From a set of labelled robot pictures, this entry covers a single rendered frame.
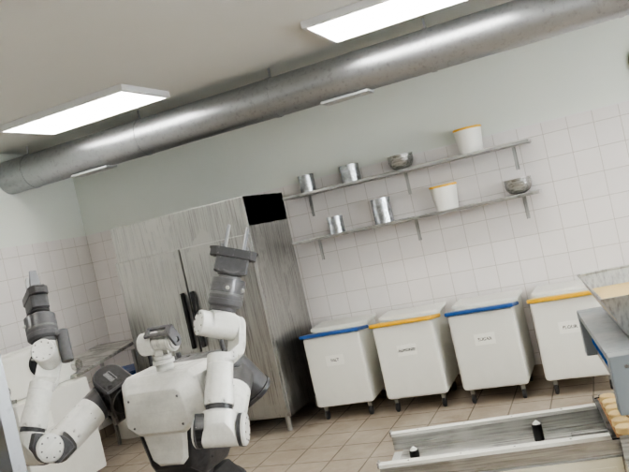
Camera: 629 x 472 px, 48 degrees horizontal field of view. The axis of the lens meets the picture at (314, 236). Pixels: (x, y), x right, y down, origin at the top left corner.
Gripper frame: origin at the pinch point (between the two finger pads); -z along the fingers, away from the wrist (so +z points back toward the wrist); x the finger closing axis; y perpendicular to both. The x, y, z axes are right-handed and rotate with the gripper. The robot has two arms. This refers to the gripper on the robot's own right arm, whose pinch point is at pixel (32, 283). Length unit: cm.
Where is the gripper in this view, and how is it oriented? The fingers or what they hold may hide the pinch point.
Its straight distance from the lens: 228.0
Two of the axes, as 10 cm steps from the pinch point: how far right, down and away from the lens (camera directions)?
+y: -8.1, 0.6, -5.8
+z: 3.3, 8.7, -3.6
